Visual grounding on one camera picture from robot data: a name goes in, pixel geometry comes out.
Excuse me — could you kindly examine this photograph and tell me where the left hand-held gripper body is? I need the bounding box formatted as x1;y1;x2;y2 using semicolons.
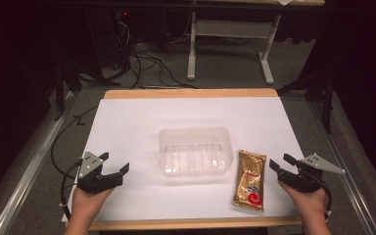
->
76;151;125;195

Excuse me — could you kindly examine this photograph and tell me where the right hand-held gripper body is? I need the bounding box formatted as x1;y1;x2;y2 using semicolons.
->
277;153;347;194

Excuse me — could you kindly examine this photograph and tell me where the gold snack packet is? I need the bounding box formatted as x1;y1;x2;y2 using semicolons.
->
231;149;268;212

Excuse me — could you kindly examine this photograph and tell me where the clear plastic container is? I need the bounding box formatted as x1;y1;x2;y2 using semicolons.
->
158;126;235;177

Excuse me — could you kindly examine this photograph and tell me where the person's right hand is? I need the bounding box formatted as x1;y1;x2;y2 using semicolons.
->
278;181;328;223

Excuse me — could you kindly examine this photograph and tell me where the person's left hand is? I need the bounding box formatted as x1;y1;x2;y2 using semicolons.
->
70;187;115;225

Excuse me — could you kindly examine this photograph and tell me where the white paper sheet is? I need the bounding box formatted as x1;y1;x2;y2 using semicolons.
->
61;96;305;223

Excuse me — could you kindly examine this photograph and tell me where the black metal stand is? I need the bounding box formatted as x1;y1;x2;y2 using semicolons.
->
276;70;337;135
52;60;83;122

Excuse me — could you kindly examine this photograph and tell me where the dark computer tower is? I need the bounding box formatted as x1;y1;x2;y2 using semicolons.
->
86;8;136;71

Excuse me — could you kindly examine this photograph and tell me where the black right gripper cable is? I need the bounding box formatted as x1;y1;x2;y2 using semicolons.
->
307;170;334;221

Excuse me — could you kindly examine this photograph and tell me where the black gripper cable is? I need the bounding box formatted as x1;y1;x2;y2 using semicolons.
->
59;158;84;223
307;170;334;221

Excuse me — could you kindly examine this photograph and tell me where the long black floor cable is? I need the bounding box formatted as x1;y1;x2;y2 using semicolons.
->
50;105;100;180

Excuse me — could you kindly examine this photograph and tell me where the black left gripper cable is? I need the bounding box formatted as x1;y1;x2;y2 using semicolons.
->
59;158;84;223

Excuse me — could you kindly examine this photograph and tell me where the aluminium rail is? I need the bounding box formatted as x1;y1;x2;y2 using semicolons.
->
308;101;375;235
0;91;76;235

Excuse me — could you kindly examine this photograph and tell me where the black floor cable bundle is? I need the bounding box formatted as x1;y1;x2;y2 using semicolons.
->
109;19;200;91

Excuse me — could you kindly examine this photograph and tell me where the white metal desk frame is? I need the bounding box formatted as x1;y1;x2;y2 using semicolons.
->
186;0;326;86

